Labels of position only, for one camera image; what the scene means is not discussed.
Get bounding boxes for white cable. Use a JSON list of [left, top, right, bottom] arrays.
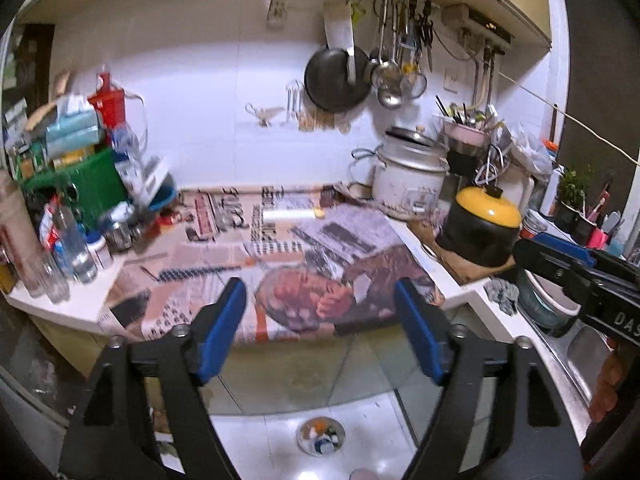
[[472, 147, 503, 188]]

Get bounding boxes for white jar with blue lid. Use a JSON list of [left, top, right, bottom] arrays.
[[85, 232, 113, 271]]

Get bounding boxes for clear plastic bottle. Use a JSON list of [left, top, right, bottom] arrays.
[[52, 197, 98, 283]]

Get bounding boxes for metal ladle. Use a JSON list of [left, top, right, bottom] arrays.
[[370, 0, 401, 88]]

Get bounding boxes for person's right hand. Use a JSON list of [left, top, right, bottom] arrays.
[[589, 345, 626, 423]]

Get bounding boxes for black pot with yellow lid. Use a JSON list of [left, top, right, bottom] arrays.
[[437, 185, 523, 267]]

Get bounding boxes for small bowl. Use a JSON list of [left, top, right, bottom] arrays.
[[296, 416, 347, 457]]

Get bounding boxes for teal tissue packs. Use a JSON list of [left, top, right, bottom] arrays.
[[45, 95, 106, 156]]

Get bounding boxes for metal jar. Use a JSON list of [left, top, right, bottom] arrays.
[[102, 215, 133, 253]]

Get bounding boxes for white wall appliance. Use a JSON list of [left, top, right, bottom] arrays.
[[442, 4, 516, 53]]

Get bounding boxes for black wok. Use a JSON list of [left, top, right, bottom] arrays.
[[304, 46, 373, 113]]

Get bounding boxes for blue plastic basin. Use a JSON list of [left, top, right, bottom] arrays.
[[142, 185, 178, 213]]

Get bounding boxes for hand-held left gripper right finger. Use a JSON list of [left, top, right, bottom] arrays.
[[394, 278, 586, 480]]

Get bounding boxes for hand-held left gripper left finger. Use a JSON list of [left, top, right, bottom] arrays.
[[57, 276, 248, 480]]

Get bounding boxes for green plastic basket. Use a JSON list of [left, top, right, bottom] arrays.
[[22, 147, 133, 231]]

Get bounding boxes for black scissors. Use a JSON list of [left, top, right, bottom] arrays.
[[419, 0, 435, 72]]

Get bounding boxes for wooden cutting board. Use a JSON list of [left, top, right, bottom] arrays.
[[406, 217, 516, 286]]

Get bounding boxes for yellow cord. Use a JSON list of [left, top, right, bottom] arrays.
[[497, 72, 640, 168]]

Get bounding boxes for spread newspaper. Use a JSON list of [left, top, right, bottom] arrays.
[[97, 185, 446, 346]]

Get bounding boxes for red plastic container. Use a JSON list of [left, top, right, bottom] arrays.
[[87, 72, 126, 131]]

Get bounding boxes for grey scrub cloth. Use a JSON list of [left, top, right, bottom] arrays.
[[484, 277, 521, 316]]

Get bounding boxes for white rice cooker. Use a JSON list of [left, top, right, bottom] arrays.
[[371, 127, 451, 221]]

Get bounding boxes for pink utensil holder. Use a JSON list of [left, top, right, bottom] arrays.
[[442, 120, 493, 158]]

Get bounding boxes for white flat kitchen utensil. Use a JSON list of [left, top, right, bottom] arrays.
[[323, 2, 357, 86]]

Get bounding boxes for clear glass jar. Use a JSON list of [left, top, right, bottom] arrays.
[[350, 147, 383, 196]]

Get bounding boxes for brown bottle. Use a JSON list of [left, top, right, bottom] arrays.
[[0, 170, 43, 281]]

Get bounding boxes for wire whisk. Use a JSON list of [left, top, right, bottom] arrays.
[[285, 80, 306, 123]]

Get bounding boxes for drinking glass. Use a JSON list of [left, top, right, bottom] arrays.
[[22, 250, 71, 303]]

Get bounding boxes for metal spatula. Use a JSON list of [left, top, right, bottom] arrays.
[[395, 0, 416, 68]]

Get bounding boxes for potted green plant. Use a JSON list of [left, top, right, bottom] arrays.
[[555, 165, 596, 233]]

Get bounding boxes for metal sink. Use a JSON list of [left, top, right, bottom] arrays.
[[520, 270, 621, 411]]

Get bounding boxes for white plastic bag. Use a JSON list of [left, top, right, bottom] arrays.
[[505, 122, 553, 176]]

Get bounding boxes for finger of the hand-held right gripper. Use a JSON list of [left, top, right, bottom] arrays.
[[514, 240, 583, 311], [532, 235, 626, 273]]

